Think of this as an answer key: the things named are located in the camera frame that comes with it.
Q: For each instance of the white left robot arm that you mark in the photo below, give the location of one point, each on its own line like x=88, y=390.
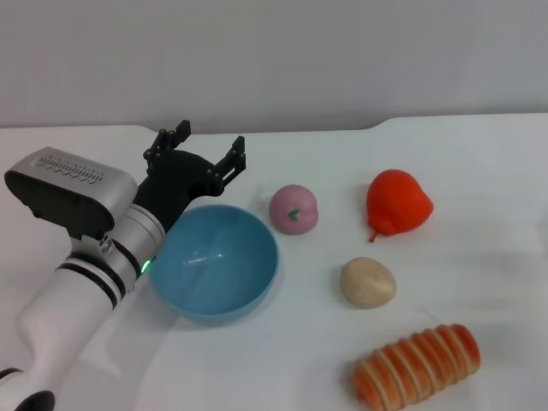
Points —
x=64, y=308

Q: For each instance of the pink peach bun toy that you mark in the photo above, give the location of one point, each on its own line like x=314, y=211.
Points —
x=293, y=210

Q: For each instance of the blue plastic bowl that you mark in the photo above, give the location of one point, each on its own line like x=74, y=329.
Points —
x=214, y=265

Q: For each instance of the beige egg yolk pastry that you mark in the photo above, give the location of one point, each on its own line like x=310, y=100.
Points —
x=368, y=282

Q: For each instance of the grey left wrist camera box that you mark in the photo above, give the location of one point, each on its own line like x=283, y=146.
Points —
x=73, y=188

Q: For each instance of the striped orange bread roll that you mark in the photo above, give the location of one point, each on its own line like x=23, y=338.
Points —
x=415, y=366

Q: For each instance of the orange pear toy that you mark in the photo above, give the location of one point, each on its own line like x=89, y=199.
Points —
x=398, y=201

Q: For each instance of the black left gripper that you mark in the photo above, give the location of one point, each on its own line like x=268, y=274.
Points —
x=175, y=180

